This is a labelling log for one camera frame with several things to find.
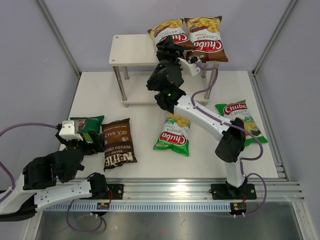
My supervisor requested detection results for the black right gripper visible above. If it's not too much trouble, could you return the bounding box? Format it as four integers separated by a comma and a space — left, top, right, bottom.
147, 35, 189, 88

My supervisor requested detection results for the brown Kettle potato chips bag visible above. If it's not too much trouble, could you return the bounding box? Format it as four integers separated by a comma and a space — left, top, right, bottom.
101, 118, 138, 172

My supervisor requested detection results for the brown Chuba bag text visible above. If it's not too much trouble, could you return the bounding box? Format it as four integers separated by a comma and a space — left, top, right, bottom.
147, 18, 196, 50

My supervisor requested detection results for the brown Chuba cassava chips bag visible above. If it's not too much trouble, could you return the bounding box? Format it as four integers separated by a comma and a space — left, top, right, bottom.
184, 15, 229, 63

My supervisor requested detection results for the green Chuba cassava chips bag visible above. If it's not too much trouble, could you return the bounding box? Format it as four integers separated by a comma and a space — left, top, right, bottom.
153, 111, 191, 157

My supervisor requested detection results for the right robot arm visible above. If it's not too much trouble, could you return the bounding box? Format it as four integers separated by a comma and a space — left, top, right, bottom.
146, 36, 257, 201

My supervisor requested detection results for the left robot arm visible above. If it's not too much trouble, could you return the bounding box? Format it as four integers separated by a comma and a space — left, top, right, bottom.
0, 131, 109, 222

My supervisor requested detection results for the white two-tier shelf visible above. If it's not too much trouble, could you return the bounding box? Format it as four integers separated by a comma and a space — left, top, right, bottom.
109, 34, 217, 108

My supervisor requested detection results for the green Real hand cooked bag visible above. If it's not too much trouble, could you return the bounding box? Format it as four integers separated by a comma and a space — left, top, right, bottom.
70, 115, 105, 144

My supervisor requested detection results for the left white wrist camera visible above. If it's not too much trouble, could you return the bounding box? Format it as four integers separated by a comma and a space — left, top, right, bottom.
58, 120, 84, 141

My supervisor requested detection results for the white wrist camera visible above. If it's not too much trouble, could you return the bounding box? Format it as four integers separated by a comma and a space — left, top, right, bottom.
58, 120, 84, 141
177, 57, 201, 76

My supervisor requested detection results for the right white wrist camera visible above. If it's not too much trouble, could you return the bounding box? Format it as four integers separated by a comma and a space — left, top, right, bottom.
177, 57, 201, 76

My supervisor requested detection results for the white slotted cable duct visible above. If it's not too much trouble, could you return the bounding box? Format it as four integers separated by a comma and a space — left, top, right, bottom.
45, 201, 231, 213

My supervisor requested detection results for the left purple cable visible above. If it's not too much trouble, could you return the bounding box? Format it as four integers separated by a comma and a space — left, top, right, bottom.
0, 121, 107, 232

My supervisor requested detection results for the purple cable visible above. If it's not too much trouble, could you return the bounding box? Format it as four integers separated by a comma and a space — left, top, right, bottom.
191, 59, 268, 217
0, 121, 107, 232

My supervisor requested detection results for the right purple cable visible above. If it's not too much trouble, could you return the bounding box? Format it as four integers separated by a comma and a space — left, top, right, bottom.
191, 59, 268, 217

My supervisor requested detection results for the aluminium mounting rail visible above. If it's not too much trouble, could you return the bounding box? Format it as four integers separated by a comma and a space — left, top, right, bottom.
103, 179, 304, 202

